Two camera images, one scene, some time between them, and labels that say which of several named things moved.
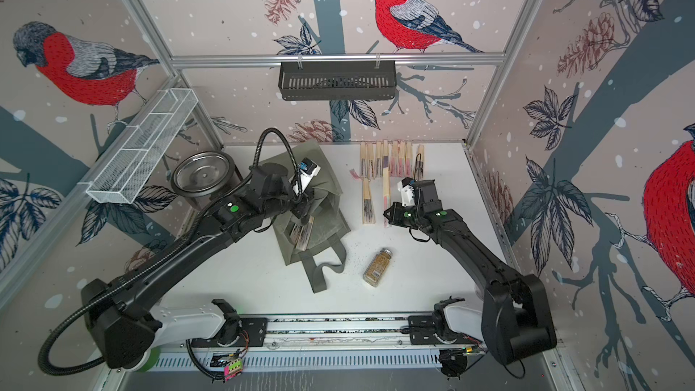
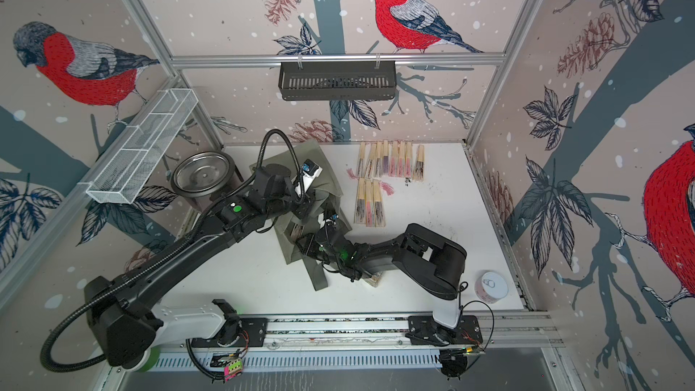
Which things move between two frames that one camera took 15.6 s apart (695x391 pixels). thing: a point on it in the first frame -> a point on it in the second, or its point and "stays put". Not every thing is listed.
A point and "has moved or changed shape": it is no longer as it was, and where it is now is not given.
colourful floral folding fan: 304,234 has moved or changed shape
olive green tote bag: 324,247 stays put
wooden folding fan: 296,234 stays put
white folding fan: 379,158 stays put
